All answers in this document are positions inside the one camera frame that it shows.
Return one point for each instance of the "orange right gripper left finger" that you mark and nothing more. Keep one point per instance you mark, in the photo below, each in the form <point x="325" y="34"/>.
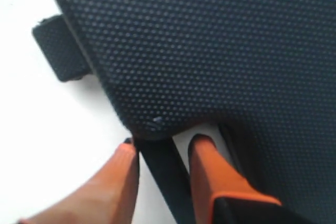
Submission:
<point x="109" y="196"/>

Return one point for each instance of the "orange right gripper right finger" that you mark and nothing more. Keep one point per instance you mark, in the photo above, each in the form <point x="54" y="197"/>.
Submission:
<point x="220" y="194"/>

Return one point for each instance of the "black plastic tool case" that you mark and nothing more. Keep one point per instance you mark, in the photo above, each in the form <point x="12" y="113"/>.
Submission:
<point x="264" y="70"/>

